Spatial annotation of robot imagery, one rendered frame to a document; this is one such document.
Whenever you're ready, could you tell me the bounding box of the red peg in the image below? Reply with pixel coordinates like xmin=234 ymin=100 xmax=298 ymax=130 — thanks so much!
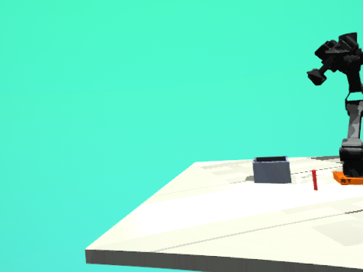
xmin=312 ymin=170 xmax=318 ymax=190

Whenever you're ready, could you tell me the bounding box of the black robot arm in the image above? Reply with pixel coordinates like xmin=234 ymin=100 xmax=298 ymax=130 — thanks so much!
xmin=314 ymin=40 xmax=363 ymax=178

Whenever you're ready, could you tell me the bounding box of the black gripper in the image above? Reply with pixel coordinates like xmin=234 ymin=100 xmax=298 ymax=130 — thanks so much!
xmin=307 ymin=36 xmax=359 ymax=85

